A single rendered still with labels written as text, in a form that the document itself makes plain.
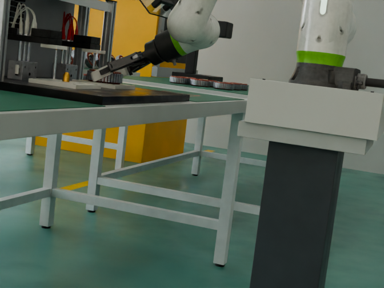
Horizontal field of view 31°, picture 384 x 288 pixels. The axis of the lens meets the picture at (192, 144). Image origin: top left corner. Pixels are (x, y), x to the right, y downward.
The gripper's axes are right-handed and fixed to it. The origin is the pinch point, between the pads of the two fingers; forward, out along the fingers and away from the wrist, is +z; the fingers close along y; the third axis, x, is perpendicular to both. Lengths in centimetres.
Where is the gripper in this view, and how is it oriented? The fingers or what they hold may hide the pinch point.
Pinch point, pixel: (105, 75)
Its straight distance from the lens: 222.3
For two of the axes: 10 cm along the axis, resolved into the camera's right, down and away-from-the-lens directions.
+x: -3.6, -9.3, 0.5
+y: 3.3, -0.7, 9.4
